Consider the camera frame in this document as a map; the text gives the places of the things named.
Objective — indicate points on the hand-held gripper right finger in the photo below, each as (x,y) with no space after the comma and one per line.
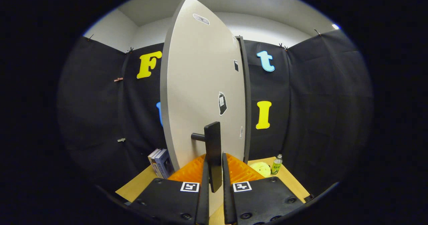
(228,201)

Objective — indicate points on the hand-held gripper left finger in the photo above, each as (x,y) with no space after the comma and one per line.
(203,201)

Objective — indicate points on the pale yellow plush item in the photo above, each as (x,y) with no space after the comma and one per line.
(261,169)

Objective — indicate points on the green label plastic bottle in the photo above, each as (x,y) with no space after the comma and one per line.
(276,166)

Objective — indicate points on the black backdrop cloth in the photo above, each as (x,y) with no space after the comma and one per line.
(317,101)

